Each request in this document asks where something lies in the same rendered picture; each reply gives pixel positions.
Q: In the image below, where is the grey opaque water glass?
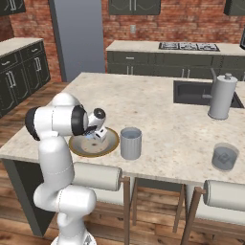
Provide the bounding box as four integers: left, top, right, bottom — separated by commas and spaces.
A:
120, 126, 144, 161

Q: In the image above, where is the dark wall cupboard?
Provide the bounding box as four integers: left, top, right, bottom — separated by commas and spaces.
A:
0, 0, 27, 17
108, 0, 162, 16
223, 0, 245, 17

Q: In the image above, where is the dark base cupboard run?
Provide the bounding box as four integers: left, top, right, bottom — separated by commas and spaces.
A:
0, 39, 52, 119
106, 50, 245, 81

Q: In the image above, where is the black gas hob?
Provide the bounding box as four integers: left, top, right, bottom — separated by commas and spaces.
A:
158, 41, 221, 53

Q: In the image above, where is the clear grey water glass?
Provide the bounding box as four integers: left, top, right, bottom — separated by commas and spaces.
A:
212, 142, 240, 173

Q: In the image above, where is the grey metal kettle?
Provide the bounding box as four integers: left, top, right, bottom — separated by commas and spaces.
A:
208, 72, 239, 122

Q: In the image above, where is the grey sink tap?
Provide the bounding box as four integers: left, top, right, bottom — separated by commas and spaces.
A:
201, 67, 218, 100

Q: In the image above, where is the white cushioned wooden stool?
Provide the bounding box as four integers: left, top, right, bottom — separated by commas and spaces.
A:
172, 179, 245, 245
72, 161, 139, 245

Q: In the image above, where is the brown rimmed ice bowl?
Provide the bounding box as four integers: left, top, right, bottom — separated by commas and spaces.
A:
68, 126, 121, 159

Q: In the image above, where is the tall grey cabinet panel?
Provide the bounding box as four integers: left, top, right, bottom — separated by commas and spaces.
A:
48, 0, 106, 83

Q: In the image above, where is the dark sink basin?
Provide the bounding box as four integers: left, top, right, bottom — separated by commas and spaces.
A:
172, 79, 245, 109

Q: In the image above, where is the dark island cabinet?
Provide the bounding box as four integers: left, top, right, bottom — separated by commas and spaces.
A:
1, 158, 56, 237

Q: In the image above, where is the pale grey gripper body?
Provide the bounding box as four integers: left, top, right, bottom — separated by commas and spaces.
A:
83, 126, 98, 141

